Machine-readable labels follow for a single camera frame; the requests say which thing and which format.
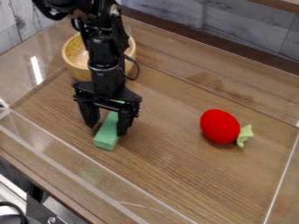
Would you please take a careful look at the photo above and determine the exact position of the green rectangular stick block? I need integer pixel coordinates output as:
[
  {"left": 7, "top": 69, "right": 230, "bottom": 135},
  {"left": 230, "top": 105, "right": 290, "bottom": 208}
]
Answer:
[{"left": 94, "top": 109, "right": 119, "bottom": 151}]

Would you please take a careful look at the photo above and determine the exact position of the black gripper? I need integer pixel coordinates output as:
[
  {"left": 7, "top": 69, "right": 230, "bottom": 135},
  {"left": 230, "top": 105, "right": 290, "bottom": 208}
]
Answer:
[{"left": 74, "top": 65, "right": 143, "bottom": 136}]

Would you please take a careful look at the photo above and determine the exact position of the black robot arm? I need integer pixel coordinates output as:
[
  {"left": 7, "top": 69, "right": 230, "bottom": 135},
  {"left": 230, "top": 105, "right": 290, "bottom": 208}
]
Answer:
[{"left": 32, "top": 0, "right": 143, "bottom": 136}]

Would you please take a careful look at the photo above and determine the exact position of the clear acrylic tray wall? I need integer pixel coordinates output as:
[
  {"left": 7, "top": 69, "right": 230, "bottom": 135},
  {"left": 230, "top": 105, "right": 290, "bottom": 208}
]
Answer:
[{"left": 0, "top": 19, "right": 299, "bottom": 224}]

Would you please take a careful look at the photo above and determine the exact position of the black cable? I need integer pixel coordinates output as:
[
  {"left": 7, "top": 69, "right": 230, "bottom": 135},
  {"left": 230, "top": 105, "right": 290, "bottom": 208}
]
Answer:
[{"left": 0, "top": 200, "right": 28, "bottom": 224}]

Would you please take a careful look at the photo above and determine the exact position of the black metal bracket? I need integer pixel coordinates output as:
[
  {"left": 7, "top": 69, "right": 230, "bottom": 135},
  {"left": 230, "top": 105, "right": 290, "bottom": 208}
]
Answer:
[{"left": 26, "top": 196, "right": 67, "bottom": 224}]

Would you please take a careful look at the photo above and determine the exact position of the red plush strawberry toy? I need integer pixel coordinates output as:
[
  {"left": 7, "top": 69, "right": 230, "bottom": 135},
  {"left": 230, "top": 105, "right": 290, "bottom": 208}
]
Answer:
[{"left": 201, "top": 109, "right": 255, "bottom": 147}]

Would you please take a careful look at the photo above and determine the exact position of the light wooden bowl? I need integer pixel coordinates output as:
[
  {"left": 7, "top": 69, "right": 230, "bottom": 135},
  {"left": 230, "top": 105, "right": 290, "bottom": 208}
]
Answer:
[{"left": 62, "top": 33, "right": 137, "bottom": 81}]

